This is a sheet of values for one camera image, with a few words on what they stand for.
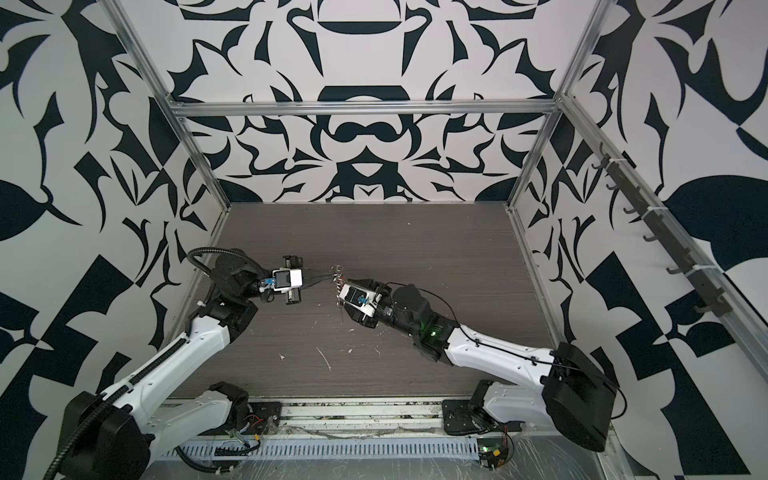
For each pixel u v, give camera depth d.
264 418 0.73
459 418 0.74
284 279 0.54
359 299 0.59
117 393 0.41
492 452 0.71
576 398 0.41
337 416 0.76
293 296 0.61
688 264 0.50
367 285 0.66
